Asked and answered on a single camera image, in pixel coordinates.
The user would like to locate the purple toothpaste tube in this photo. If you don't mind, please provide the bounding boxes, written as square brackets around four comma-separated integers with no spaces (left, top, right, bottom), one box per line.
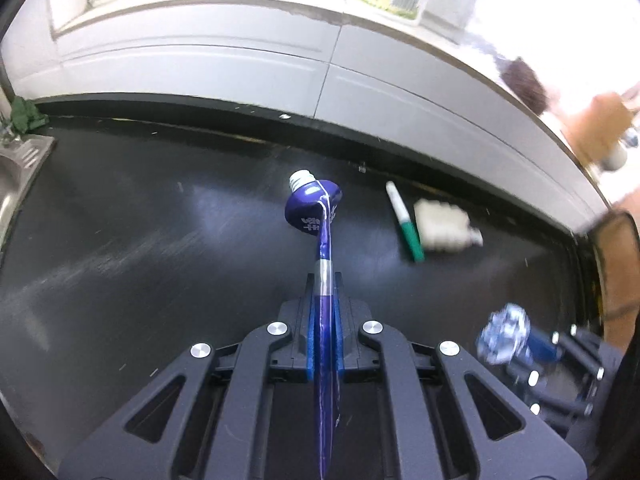
[285,169,342,479]

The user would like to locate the green white marker pen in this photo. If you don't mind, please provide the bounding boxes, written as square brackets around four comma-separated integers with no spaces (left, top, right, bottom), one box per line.
[385,181,425,262]

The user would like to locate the wooden cutting board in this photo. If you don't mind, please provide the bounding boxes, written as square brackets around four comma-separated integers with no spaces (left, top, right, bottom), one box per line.
[591,190,640,352]

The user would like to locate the white foam brush head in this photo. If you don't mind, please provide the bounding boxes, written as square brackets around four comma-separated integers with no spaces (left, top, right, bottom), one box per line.
[413,200,484,252]

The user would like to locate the grey stone mortar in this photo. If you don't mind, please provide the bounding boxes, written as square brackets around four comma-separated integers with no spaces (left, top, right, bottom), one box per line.
[599,127,639,172]

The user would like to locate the bamboo utensil holder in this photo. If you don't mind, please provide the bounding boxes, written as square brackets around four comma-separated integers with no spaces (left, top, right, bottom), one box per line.
[563,93,639,166]

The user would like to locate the jar of red beans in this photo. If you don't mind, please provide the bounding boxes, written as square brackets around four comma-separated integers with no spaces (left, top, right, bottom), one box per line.
[500,58,549,116]

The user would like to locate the stainless steel sink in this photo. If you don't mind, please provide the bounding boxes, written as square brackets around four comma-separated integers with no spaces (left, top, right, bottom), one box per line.
[0,134,55,246]

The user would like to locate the green scrub cloth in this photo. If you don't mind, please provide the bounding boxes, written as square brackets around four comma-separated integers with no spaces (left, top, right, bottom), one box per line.
[11,96,49,134]

